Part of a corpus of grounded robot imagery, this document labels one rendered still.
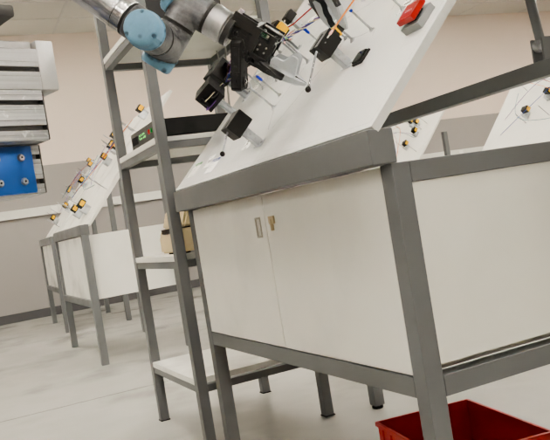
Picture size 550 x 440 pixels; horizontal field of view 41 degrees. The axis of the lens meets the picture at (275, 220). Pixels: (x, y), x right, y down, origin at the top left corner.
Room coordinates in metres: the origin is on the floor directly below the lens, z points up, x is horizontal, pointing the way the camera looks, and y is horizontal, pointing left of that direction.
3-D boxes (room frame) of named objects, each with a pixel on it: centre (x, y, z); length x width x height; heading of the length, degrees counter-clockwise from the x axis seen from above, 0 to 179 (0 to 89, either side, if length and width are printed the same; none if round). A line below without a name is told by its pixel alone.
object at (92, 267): (5.16, 1.10, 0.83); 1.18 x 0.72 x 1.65; 25
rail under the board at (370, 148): (1.86, 0.04, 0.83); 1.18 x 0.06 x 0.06; 25
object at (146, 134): (2.71, 0.27, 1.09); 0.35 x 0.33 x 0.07; 25
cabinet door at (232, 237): (2.12, 0.13, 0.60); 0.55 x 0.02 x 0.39; 25
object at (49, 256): (7.20, 1.89, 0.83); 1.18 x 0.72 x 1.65; 23
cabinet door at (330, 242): (1.62, -0.10, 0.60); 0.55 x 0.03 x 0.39; 25
